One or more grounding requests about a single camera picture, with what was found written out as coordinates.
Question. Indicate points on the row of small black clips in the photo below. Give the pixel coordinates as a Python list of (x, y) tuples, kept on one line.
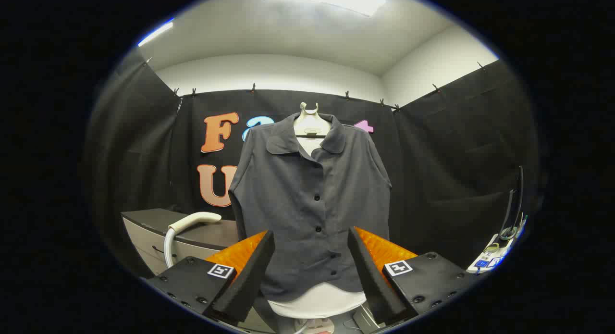
[(252, 88)]

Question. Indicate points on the gray button-up shirt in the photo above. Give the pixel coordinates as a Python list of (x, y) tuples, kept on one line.
[(298, 204)]

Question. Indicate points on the gray steamer base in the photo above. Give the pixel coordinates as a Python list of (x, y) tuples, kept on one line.
[(365, 319)]

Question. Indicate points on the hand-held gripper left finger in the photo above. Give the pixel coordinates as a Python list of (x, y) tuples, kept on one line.
[(250, 276)]

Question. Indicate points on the narrow ceiling light strip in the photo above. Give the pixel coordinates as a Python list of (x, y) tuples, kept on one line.
[(156, 33)]

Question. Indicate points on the gray drawer cabinet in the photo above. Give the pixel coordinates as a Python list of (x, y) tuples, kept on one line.
[(202, 235)]

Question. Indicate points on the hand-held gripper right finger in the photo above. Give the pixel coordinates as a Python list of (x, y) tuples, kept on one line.
[(372, 281)]

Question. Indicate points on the white garment steamer head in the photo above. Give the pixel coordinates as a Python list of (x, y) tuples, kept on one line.
[(194, 219)]

